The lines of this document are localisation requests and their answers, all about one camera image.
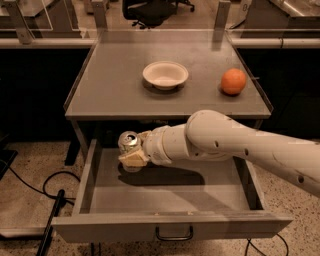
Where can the black pole stand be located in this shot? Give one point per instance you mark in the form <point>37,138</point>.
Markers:
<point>47,234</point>

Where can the orange fruit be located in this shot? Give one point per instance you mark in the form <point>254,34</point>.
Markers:
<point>233,81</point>

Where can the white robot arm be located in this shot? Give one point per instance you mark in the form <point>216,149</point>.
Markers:
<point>209,135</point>

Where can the black drawer handle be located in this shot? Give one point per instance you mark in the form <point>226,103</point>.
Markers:
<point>174,234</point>

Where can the silver green 7up can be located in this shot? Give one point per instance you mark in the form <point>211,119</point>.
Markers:
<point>129,141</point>

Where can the grey counter cabinet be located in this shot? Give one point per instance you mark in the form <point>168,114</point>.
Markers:
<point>110,85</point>

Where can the white paper bowl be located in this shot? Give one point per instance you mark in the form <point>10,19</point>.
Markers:
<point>165,75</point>

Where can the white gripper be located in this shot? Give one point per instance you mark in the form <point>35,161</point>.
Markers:
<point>156,147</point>

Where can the grey open top drawer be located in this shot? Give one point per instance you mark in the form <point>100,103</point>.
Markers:
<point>220,200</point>

